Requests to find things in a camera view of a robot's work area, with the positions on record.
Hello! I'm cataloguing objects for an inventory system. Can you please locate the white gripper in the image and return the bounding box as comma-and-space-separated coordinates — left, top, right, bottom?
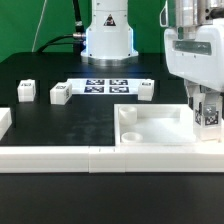
164, 25, 224, 115

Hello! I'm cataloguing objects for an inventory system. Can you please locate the white square tabletop part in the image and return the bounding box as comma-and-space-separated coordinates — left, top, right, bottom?
114, 104, 224, 145

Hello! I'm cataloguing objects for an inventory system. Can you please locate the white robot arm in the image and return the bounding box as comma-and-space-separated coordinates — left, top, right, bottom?
81, 0, 224, 117

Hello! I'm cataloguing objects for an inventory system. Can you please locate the white sheet with tags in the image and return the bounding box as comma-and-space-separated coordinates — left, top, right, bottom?
68, 78, 142, 95

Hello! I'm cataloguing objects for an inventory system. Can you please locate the white left fence piece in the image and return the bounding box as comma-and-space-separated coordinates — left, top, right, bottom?
0, 108, 12, 140

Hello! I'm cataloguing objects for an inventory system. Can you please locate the white front fence rail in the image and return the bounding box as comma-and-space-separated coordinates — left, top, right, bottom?
0, 144, 224, 173

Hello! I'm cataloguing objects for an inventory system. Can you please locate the black cable bundle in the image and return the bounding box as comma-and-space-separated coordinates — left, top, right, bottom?
35, 0, 88, 54

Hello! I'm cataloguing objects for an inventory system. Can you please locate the thin white cable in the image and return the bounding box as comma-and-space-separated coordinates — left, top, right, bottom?
31, 0, 48, 53

